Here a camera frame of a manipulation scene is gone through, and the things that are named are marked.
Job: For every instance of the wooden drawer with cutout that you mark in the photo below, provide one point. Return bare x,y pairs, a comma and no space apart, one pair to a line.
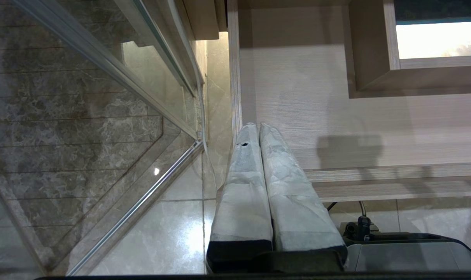
297,97

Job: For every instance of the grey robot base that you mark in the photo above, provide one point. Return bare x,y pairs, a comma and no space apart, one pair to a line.
414,254

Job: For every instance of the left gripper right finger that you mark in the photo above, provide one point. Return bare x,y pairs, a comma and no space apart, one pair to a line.
293,202

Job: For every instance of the dark perforated panel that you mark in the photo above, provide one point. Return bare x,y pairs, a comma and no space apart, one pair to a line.
437,9

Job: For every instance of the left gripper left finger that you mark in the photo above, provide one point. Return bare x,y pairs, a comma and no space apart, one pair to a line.
243,202

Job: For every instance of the framed glass shower door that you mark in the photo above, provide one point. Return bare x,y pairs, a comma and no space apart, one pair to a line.
83,136

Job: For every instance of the wooden vanity cabinet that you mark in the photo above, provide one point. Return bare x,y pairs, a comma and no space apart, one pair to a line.
204,19

